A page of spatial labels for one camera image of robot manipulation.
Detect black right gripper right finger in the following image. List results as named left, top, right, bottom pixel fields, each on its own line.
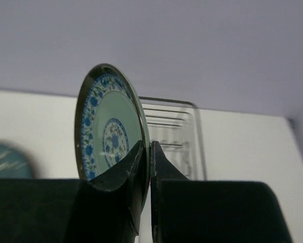
left=150, top=141, right=303, bottom=242

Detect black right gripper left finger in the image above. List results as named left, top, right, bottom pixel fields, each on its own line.
left=0, top=141, right=144, bottom=242

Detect green plate blue floral pattern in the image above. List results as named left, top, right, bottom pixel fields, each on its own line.
left=73, top=63, right=151, bottom=228

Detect dark teal glazed plate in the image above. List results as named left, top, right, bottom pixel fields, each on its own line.
left=0, top=140, right=38, bottom=179

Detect wire dish rack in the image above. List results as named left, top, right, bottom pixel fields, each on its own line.
left=140, top=96, right=207, bottom=180

